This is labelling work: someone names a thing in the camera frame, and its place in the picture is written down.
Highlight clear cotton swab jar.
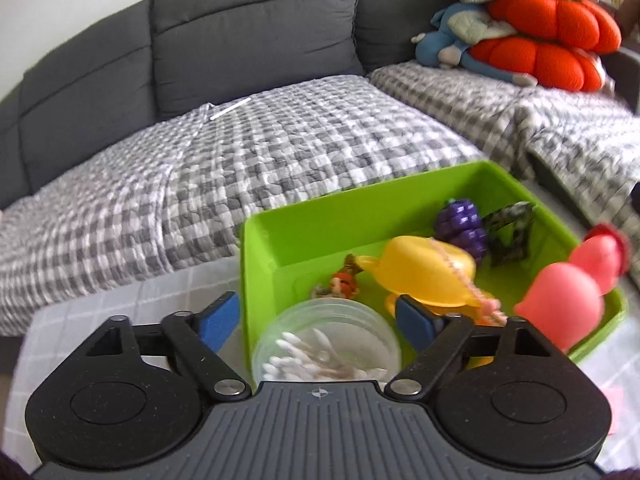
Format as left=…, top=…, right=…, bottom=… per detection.
left=250, top=298, right=401, bottom=386

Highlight pink toy bottle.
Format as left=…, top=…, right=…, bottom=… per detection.
left=514, top=223, right=631, bottom=352

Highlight yellow toy teapot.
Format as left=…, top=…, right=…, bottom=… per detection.
left=355, top=235, right=501, bottom=324

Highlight small orange figurine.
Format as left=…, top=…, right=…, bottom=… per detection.
left=310, top=254, right=362, bottom=300

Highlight purple toy grapes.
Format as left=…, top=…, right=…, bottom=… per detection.
left=434, top=198, right=488, bottom=266

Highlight green plastic storage box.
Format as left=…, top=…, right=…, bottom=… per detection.
left=241, top=162, right=578, bottom=354

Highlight grey checkered quilt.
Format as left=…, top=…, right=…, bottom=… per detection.
left=1, top=62, right=639, bottom=336

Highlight grey grid table cloth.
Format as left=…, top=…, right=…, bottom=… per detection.
left=1, top=257, right=639, bottom=471

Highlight dark grey sofa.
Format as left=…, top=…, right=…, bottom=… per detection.
left=0, top=0, right=640, bottom=212

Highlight blue plush monkey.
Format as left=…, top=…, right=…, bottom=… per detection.
left=411, top=2, right=538, bottom=87

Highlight orange pumpkin cushion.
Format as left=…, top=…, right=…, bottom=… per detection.
left=469, top=0, right=622, bottom=92

